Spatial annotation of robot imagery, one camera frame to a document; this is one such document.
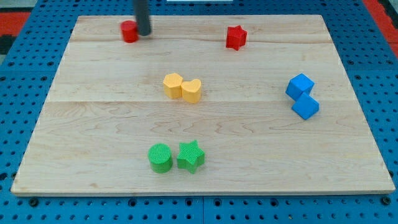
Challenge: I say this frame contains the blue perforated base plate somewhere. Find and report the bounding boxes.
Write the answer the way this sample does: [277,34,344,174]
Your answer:
[1,0,397,223]

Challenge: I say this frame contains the lower blue cube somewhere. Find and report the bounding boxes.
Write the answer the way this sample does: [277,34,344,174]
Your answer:
[292,93,320,120]

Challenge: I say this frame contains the red cylinder block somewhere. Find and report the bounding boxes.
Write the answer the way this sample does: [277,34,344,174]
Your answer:
[120,20,139,43]

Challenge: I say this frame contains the light wooden board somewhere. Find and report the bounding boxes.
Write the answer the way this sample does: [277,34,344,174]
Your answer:
[11,15,395,197]

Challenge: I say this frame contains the blue cube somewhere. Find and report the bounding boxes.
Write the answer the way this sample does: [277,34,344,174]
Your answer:
[292,93,320,120]
[285,73,315,100]

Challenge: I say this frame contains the yellow heart block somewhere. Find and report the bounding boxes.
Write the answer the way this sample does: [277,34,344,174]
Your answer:
[181,79,201,103]

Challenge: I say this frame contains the yellow hexagon block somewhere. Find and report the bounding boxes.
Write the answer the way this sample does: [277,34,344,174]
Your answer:
[163,73,183,99]

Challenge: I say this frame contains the red star block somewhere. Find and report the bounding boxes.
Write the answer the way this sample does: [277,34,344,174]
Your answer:
[226,26,247,51]

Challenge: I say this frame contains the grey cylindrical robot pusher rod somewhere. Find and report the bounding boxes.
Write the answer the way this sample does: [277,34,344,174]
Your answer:
[132,0,152,36]

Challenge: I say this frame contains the upper blue cube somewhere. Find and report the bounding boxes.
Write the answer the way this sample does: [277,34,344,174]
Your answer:
[285,73,315,100]

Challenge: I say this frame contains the green star block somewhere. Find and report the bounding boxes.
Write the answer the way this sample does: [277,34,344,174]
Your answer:
[177,140,205,174]

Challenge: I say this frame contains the green cylinder block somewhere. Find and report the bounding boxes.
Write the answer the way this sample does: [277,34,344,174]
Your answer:
[148,143,173,174]

